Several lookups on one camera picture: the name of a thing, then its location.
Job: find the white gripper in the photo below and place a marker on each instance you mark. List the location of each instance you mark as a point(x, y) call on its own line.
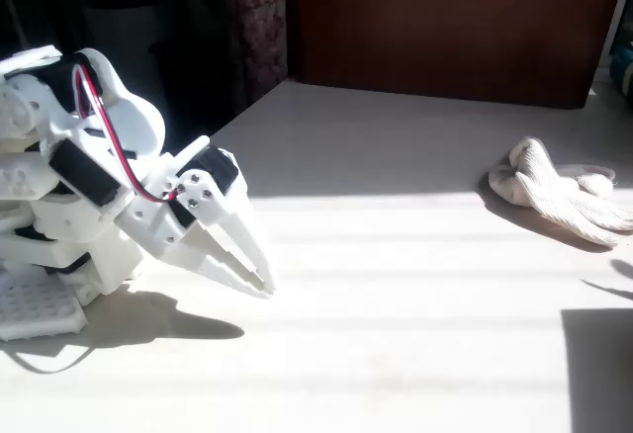
point(199, 195)

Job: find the white knitted glove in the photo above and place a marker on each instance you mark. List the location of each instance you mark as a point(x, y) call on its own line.
point(554, 196)

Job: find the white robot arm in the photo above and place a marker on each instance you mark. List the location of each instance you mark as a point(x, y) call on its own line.
point(133, 121)

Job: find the floral patterned curtain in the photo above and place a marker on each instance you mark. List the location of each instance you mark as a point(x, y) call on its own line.
point(259, 18)

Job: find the dark brown wooden panel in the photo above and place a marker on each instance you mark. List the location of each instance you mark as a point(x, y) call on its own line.
point(445, 23)

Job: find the teal round object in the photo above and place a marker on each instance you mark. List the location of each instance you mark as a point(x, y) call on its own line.
point(624, 69)

